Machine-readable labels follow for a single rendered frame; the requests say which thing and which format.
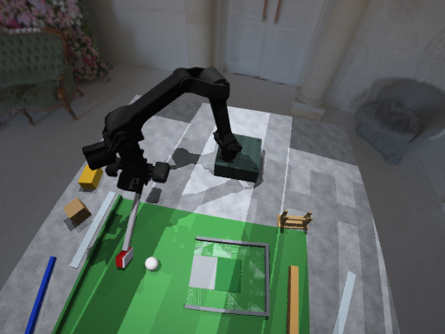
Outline tan cube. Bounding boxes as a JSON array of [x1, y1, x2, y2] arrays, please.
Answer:
[[63, 198, 92, 225]]

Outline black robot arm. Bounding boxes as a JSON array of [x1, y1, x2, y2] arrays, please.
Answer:
[[82, 67, 242, 192]]

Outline yellow block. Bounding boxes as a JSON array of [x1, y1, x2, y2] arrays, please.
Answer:
[[78, 164, 103, 189]]

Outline white ball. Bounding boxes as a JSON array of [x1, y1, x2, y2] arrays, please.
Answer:
[[145, 256, 158, 271]]

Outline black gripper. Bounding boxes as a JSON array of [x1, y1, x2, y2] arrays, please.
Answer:
[[106, 150, 171, 185]]

